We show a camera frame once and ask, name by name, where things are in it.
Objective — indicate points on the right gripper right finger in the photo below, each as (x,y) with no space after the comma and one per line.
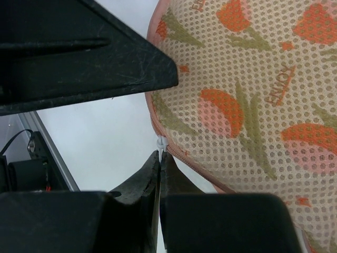
(180,212)

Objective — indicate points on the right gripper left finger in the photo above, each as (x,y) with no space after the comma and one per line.
(137,210)

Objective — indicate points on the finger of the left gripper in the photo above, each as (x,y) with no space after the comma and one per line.
(57,53)

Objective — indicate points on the floral mesh laundry bag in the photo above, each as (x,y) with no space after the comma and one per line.
(255,106)

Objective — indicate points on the aluminium mounting rail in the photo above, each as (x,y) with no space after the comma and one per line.
(50,147)

